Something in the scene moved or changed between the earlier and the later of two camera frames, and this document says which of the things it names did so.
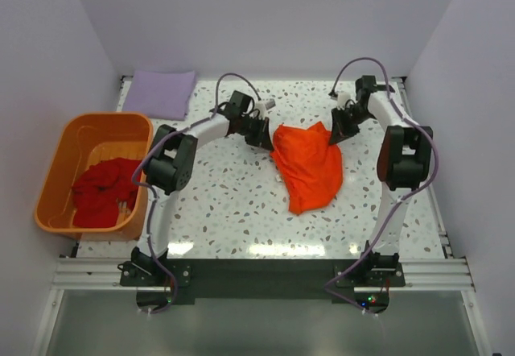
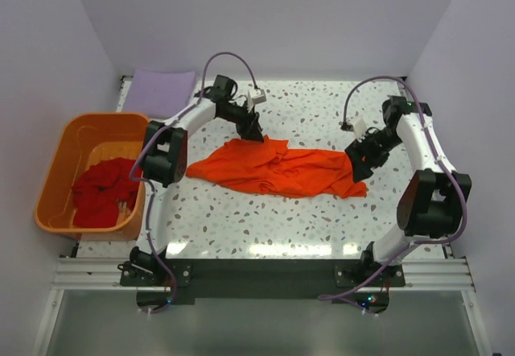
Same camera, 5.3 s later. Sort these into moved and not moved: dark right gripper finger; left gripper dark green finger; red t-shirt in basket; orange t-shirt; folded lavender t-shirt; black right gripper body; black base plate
Moved: orange t-shirt; left gripper dark green finger; dark right gripper finger; black right gripper body
Not moved: red t-shirt in basket; black base plate; folded lavender t-shirt
